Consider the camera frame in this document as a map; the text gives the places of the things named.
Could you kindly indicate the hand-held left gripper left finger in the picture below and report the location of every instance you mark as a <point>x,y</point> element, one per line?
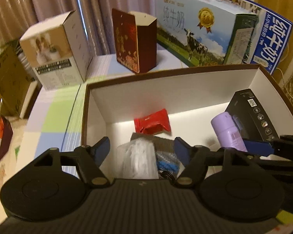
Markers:
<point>102,148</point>

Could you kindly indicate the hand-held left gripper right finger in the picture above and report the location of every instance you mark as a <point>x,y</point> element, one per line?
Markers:
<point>182,150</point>

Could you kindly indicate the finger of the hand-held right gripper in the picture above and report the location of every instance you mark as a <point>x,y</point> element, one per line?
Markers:
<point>280,167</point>
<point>257,146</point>

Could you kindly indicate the brown striped knit sock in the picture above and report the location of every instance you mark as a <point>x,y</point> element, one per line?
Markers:
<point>166,146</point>

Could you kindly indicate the lavender bottle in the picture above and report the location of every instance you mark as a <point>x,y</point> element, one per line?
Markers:
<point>227,131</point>

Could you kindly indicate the clear plastic bag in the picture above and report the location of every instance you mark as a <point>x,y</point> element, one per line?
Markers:
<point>136,158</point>

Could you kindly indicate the brown cardboard box white inside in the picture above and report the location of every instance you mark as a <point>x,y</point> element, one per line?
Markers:
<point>161,97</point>

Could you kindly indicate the black product box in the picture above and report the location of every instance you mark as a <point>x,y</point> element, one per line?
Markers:
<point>256,112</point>

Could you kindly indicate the red snack packet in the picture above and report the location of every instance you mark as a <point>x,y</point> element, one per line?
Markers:
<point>152,121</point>

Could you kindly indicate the plaid tablecloth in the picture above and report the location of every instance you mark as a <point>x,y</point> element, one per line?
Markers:
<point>56,117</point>

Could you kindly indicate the dark hexagonal box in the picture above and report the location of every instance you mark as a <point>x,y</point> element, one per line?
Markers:
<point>2,141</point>

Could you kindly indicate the blue milk carton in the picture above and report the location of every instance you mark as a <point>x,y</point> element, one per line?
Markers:
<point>271,41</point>

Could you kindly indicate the white photo-printed carton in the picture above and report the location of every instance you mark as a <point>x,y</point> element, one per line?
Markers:
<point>56,51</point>

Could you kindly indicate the dark red gift box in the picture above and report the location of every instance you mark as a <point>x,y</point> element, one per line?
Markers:
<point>127,41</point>

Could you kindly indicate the olive cardboard box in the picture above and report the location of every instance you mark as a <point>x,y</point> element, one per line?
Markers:
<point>7,82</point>

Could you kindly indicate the cow-printed milk carton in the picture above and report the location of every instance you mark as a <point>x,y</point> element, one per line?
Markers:
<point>185,24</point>

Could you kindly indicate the beige curtain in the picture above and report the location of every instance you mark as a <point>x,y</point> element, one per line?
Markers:
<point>51,0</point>

